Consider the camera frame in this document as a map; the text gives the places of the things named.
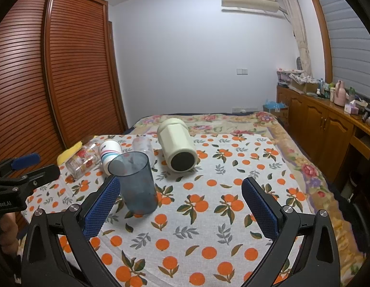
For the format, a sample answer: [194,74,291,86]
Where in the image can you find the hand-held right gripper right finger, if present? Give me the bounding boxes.
[242,177,341,287]

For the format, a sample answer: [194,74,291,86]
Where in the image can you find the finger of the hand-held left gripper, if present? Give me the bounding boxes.
[0,164,61,189]
[0,153,41,178]

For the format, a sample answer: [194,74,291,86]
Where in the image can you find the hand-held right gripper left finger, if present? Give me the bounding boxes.
[22,175,122,287]

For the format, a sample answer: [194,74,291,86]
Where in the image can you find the large cream cup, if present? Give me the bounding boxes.
[157,118,198,173]

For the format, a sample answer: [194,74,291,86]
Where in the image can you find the blue translucent cup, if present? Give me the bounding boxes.
[108,151,159,216]

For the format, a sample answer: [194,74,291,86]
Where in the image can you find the white striped paper cup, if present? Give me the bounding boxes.
[98,139,123,175]

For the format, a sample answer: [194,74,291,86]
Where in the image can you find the clear plastic cup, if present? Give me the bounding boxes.
[132,137,156,171]

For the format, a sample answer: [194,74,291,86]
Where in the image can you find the person's left hand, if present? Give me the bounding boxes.
[0,212,19,247]

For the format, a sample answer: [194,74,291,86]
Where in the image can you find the yellow cloth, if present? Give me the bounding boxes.
[59,140,84,163]

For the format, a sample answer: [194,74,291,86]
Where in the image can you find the clear glass with red print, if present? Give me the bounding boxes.
[65,142,102,180]

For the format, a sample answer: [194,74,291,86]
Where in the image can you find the orange fruit print tablecloth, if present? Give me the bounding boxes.
[22,133,320,287]

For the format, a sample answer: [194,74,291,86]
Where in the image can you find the floral blanket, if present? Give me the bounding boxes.
[125,112,368,264]

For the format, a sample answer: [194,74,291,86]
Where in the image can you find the white waste bin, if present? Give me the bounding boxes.
[341,172,358,201]

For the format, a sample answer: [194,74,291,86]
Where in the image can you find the brown slatted wooden wardrobe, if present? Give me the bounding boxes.
[0,0,128,180]

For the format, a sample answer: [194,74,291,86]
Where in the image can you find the blue plastic bags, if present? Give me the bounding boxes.
[263,98,289,110]

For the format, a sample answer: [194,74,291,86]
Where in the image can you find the wooden sideboard cabinet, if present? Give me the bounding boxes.
[276,85,370,192]

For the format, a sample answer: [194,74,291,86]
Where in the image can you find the brown cardboard box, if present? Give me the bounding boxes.
[290,81,319,95]

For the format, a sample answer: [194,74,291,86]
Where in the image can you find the pink storage boxes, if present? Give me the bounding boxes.
[277,69,303,86]

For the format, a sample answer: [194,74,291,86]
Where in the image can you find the floral cloth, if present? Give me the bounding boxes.
[288,72,318,85]

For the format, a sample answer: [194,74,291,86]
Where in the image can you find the pink thermos jug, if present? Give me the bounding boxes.
[335,80,349,107]

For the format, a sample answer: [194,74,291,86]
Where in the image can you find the grey window blind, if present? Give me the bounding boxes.
[311,0,370,102]

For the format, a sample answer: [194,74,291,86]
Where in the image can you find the cream patterned curtain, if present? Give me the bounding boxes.
[278,0,313,78]

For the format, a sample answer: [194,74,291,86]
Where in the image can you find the wooden window frame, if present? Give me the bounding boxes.
[304,0,333,85]

